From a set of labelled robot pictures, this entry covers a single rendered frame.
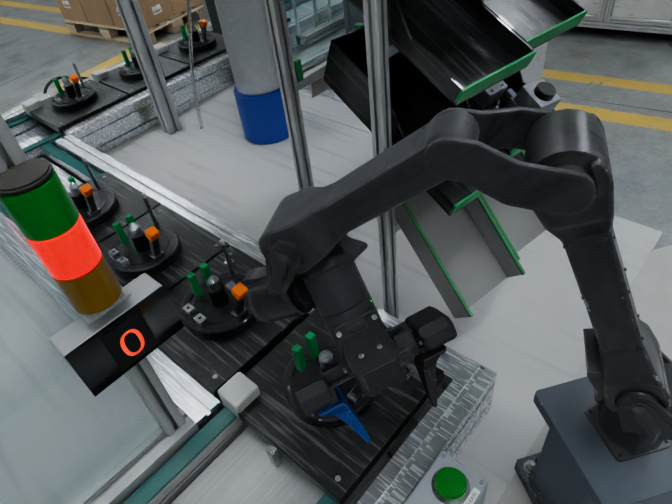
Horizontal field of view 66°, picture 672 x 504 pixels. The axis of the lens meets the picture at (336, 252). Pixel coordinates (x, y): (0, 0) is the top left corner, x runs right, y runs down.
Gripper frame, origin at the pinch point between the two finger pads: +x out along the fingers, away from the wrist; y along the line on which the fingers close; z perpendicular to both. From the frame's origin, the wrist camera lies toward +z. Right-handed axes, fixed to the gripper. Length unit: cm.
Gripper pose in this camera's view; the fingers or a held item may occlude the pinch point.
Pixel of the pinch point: (389, 397)
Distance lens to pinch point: 59.8
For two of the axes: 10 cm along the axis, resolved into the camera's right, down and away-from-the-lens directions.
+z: 1.7, 1.4, -9.8
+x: 4.2, 8.9, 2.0
